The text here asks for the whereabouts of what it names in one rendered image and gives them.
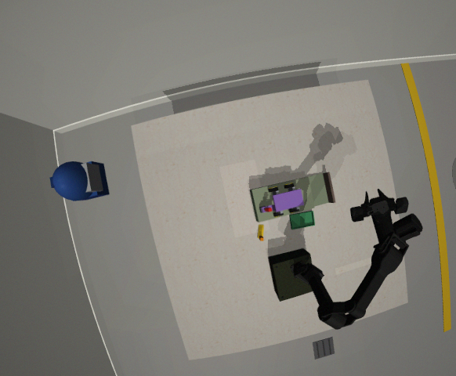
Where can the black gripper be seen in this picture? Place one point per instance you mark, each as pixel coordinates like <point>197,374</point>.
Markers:
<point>358,213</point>

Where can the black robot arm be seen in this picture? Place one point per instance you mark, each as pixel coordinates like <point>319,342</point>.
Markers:
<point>385,259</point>

